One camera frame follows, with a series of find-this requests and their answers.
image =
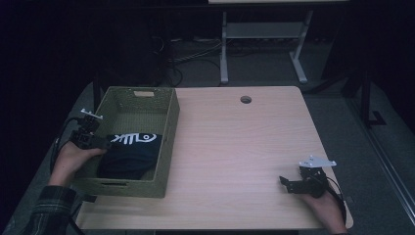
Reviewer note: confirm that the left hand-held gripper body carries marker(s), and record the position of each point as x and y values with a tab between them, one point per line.
85	137

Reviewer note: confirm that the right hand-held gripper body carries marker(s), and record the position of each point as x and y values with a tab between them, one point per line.
313	184

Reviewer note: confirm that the dark knit hat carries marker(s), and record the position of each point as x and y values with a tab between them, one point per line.
130	160

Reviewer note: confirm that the green woven basket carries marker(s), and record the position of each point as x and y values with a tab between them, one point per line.
137	114

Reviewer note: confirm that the person's right hand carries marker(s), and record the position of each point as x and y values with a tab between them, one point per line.
329	209

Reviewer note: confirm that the person's left hand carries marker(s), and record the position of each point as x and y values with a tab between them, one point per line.
70	163

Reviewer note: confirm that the black metal stand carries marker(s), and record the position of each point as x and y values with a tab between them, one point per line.
96	98
366	98

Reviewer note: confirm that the black tape strip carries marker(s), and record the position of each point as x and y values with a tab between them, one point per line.
88	198

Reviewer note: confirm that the white metal stand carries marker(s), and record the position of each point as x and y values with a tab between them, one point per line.
264	30

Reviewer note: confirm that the metal floor rail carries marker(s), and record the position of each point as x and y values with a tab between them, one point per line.
385	163

